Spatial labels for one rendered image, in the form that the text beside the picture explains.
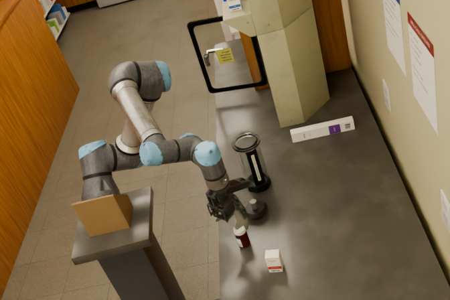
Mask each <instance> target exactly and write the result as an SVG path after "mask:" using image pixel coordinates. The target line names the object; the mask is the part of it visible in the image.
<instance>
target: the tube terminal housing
mask: <svg viewBox="0 0 450 300"><path fill-rule="evenodd" d="M248 3H249V6H250V11H251V14H252V19H253V22H254V26H255V30H256V34H257V38H258V42H259V46H260V50H261V54H262V58H263V61H264V64H265V69H266V72H267V77H268V80H269V84H270V87H271V92H272V96H273V100H274V104H275V108H276V111H277V116H278V119H279V124H280V127H281V128H283V127H288V126H292V125H297V124H300V123H305V122H306V121H307V120H308V119H309V118H310V117H311V116H312V115H313V114H314V113H315V112H316V111H318V110H319V109H320V108H321V107H322V106H323V105H324V104H325V103H326V102H327V101H328V100H329V99H330V97H329V90H328V87H327V80H326V75H325V69H324V65H323V58H322V54H321V47H320V43H319V36H318V32H317V26H316V21H315V15H314V10H313V4H312V0H248Z"/></svg>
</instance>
